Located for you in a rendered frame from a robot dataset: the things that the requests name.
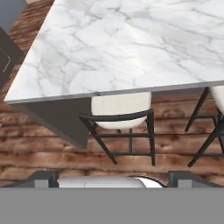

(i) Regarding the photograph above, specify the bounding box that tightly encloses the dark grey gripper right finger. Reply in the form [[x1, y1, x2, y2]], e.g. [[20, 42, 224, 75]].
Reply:
[[167, 170, 223, 189]]

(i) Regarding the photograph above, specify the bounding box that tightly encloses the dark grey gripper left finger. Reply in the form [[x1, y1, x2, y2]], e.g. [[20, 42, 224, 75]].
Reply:
[[4, 170, 60, 189]]

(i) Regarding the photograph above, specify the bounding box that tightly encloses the marble top dining counter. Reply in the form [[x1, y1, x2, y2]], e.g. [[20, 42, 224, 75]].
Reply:
[[3, 0, 224, 151]]

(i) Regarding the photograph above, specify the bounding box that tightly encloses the white cushioned black frame stool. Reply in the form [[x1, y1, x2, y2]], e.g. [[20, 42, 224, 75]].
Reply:
[[184, 85, 224, 168], [78, 92, 157, 167]]

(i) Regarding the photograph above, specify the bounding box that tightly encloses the dark grey cabinet run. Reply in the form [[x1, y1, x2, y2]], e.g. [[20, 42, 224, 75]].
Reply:
[[0, 0, 29, 92]]

